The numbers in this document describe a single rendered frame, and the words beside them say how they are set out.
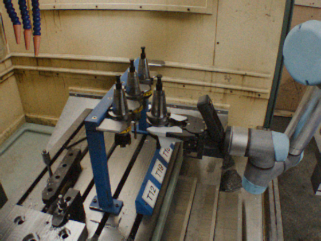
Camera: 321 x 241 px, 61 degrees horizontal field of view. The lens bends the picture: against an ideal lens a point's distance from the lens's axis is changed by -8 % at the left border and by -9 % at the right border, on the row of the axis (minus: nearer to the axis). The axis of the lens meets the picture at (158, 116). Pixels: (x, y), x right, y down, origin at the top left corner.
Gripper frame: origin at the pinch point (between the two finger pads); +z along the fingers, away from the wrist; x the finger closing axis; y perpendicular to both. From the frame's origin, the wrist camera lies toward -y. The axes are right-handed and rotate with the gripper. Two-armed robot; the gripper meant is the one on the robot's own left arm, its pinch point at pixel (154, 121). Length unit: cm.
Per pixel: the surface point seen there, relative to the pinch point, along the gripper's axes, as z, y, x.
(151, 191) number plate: 0.4, 25.9, -0.1
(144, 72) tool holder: 8.3, -5.2, 19.1
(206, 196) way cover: -17, 47, 23
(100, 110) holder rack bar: 14.0, -2.6, -2.6
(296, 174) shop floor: -92, 116, 131
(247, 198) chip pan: -36, 52, 30
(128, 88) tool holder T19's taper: 9.7, -4.6, 8.0
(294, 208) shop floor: -85, 117, 92
